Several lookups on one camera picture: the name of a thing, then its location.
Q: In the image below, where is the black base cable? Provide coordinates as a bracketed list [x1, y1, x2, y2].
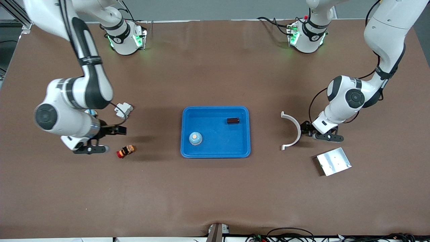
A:
[119, 0, 137, 23]
[257, 17, 293, 36]

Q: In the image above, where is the aluminium frame post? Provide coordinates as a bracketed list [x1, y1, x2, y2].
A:
[0, 7, 33, 30]

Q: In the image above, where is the grey table edge clamp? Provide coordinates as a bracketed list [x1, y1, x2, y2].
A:
[206, 223, 230, 242]

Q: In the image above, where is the red yellow emergency stop button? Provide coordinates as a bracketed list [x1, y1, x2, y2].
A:
[116, 145, 136, 159]

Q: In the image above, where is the black looped cable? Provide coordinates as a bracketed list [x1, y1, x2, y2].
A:
[267, 228, 315, 242]

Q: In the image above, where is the white curved plastic bracket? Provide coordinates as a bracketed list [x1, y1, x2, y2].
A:
[281, 111, 302, 151]

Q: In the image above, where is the white circuit breaker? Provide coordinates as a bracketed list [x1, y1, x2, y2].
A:
[114, 102, 134, 120]

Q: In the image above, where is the blue plastic tray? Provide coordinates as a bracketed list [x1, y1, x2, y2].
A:
[180, 106, 251, 159]

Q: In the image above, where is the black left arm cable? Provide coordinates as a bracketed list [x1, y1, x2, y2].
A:
[308, 0, 383, 125]

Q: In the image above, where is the silver metal plate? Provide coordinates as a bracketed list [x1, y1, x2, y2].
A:
[315, 147, 352, 176]

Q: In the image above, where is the black cable bundle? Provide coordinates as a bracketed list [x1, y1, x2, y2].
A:
[336, 233, 417, 242]

